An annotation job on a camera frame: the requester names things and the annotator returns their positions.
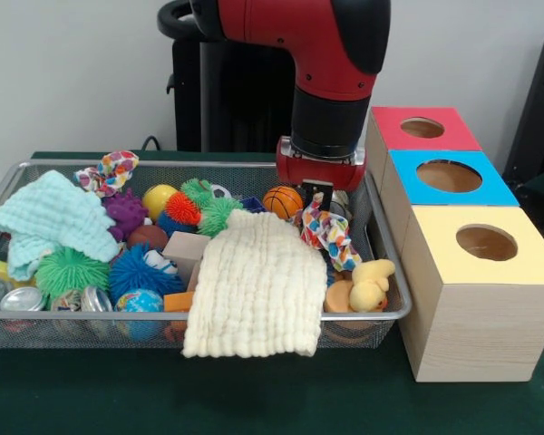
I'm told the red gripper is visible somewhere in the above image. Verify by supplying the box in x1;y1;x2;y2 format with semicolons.
275;135;367;214

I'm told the colourful patterned cloth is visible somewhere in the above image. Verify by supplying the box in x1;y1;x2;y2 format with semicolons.
73;150;141;199
294;190;363;273

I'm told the cream waffle cloth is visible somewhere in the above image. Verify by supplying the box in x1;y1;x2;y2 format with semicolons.
180;208;328;359

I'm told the wooden box with three holes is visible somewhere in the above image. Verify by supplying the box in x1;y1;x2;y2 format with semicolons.
362;106;544;383

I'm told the shallow mesh bin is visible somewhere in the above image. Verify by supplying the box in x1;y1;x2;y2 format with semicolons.
0;158;413;350

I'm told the orange basketball toy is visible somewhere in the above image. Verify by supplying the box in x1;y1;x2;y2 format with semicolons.
262;185;305;218

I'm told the yellow plush duck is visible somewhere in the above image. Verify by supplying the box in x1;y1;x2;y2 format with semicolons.
348;258;396;313

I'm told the yellow ball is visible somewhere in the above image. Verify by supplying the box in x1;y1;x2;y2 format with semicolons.
141;184;179;223

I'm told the purple knobby ball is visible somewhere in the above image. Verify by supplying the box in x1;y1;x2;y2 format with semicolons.
102;188;150;242

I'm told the blue spiky ball with eyes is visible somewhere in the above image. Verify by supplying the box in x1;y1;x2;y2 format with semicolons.
108;244;186;305

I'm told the globe print ball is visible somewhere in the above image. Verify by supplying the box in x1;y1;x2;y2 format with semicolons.
113;287;166;341

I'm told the black upright panel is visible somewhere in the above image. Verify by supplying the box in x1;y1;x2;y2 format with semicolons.
502;29;544;182

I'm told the green spiky ball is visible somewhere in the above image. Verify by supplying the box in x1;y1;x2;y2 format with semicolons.
34;246;112;303

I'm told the mint waffle cloth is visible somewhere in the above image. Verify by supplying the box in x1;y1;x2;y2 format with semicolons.
0;169;121;282

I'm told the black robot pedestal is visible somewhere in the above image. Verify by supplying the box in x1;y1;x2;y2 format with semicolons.
157;0;300;153

